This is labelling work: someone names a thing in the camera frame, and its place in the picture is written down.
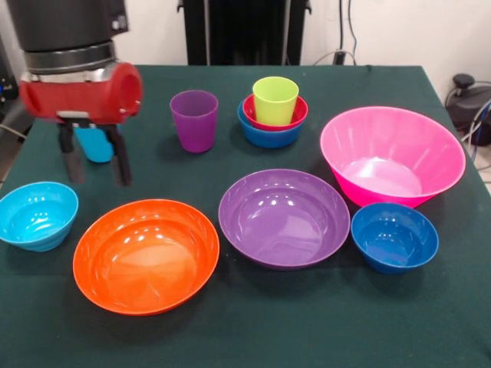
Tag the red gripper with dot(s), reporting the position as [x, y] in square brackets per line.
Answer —
[76, 97]

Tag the light blue small bowl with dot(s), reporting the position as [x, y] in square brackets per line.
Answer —
[38, 222]

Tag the lime green plastic cup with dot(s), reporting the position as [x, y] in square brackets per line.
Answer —
[274, 103]

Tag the red small bowl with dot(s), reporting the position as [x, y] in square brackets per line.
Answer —
[303, 113]

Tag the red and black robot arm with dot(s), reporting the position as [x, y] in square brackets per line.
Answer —
[65, 27]

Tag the light blue plastic cup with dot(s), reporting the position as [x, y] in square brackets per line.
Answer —
[94, 143]

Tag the purple plastic cup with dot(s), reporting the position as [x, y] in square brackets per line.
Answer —
[193, 126]

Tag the wide orange bowl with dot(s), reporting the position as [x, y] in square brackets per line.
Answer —
[145, 264]

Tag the black equipment box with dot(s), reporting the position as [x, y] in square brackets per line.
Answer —
[5, 76]

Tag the blue straight-sided bowl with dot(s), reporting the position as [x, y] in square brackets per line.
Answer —
[268, 140]

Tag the wide purple bowl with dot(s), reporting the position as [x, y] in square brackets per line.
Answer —
[284, 222]

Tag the dark green tablecloth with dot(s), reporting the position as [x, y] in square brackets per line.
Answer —
[268, 326]

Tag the large pink bowl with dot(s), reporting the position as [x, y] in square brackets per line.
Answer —
[387, 142]

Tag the dark blue small bowl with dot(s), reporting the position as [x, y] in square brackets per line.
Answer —
[395, 241]

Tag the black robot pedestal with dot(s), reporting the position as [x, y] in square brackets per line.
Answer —
[238, 30]

